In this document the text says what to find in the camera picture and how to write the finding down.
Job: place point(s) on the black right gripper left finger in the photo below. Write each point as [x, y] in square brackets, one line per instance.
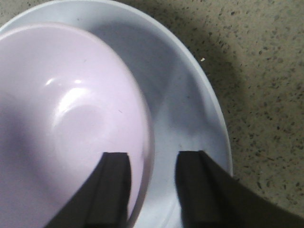
[102, 201]

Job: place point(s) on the light blue plate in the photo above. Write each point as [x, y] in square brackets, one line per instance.
[185, 112]

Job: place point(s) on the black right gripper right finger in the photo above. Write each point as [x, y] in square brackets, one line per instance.
[210, 198]

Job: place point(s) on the purple plastic bowl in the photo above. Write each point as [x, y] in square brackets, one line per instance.
[66, 98]

